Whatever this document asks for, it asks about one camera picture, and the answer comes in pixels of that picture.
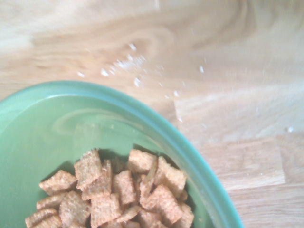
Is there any brown square cereal piece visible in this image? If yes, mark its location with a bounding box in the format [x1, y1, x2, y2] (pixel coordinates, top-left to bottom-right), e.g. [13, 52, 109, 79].
[81, 159, 113, 200]
[24, 208, 59, 228]
[36, 192, 68, 210]
[90, 192, 122, 228]
[59, 190, 92, 228]
[112, 170, 137, 206]
[136, 207, 162, 228]
[154, 156, 188, 198]
[142, 184, 184, 227]
[38, 169, 78, 196]
[116, 205, 142, 223]
[173, 201, 195, 228]
[127, 148, 159, 175]
[74, 148, 104, 189]

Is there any green plastic bowl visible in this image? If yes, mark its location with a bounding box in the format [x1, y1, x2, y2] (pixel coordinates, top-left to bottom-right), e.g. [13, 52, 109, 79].
[0, 80, 246, 228]

